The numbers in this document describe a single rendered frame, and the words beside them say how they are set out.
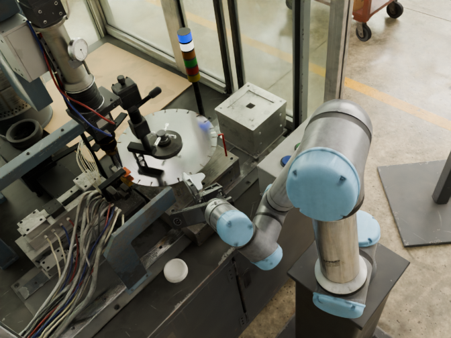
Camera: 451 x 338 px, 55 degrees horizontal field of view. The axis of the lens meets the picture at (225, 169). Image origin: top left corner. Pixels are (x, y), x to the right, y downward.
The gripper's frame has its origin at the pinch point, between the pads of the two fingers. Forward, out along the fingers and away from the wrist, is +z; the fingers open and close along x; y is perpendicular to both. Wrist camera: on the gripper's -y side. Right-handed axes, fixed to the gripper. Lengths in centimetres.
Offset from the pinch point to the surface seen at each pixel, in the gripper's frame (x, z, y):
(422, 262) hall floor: -87, 24, 92
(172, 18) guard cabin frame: 51, 54, 28
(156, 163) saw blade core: 11.6, 6.8, -4.8
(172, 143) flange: 14.8, 9.3, 2.5
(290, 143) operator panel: 1.9, -0.4, 36.0
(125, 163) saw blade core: 14.4, 11.5, -13.0
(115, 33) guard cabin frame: 56, 108, 12
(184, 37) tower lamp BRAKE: 43, 18, 20
